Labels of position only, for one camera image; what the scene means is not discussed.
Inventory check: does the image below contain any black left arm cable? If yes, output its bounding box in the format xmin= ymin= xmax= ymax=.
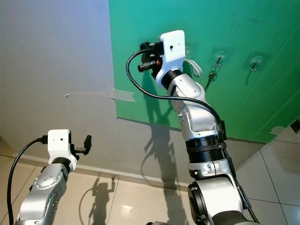
xmin=7 ymin=135 xmax=50 ymax=225

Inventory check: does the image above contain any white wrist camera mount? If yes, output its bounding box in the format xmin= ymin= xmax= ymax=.
xmin=156 ymin=30 xmax=186 ymax=89
xmin=47 ymin=130 xmax=75 ymax=162

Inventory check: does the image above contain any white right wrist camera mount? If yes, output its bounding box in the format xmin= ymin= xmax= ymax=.
xmin=156 ymin=30 xmax=186 ymax=89

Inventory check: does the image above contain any key bunch with white strap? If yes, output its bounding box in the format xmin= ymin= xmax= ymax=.
xmin=185 ymin=56 xmax=203 ymax=79

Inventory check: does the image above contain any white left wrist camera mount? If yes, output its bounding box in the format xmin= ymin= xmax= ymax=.
xmin=47 ymin=130 xmax=75 ymax=162

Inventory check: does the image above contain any clear tape piece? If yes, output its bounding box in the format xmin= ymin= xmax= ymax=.
xmin=270 ymin=126 xmax=287 ymax=137

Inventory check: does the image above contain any long clear tape strip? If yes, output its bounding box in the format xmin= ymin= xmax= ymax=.
xmin=66 ymin=89 xmax=135 ymax=103

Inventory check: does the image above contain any dark key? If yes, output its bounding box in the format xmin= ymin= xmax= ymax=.
xmin=205 ymin=65 xmax=221 ymax=90

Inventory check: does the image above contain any green wall board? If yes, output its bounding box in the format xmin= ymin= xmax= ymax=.
xmin=108 ymin=0 xmax=300 ymax=143

